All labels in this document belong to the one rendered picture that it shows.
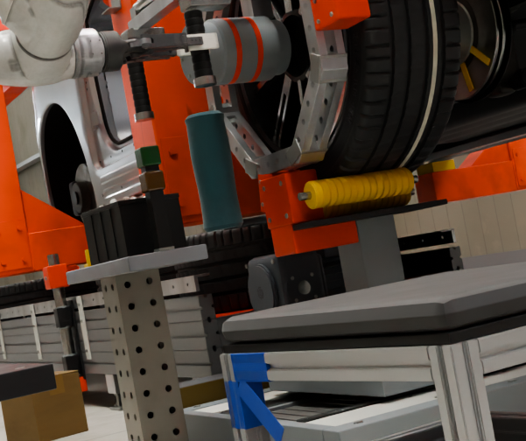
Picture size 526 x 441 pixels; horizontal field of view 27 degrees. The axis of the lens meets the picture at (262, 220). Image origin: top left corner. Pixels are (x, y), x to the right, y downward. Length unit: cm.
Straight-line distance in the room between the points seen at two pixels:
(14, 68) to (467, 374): 123
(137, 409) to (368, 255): 59
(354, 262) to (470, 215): 683
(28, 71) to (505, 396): 107
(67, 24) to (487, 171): 408
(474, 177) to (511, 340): 471
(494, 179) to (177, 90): 318
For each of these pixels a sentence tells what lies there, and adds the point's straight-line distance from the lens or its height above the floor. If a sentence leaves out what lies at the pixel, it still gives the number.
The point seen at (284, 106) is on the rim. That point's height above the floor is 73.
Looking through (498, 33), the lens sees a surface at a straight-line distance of 256.
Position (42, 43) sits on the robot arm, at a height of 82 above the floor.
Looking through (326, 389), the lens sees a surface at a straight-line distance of 235.
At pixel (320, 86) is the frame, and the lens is 215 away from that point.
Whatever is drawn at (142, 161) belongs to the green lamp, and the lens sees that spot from 216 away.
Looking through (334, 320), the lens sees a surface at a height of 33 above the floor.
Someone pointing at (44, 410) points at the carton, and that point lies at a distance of 319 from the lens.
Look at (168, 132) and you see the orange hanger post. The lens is 273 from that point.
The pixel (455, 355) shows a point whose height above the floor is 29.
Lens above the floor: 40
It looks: 2 degrees up
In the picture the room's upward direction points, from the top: 10 degrees counter-clockwise
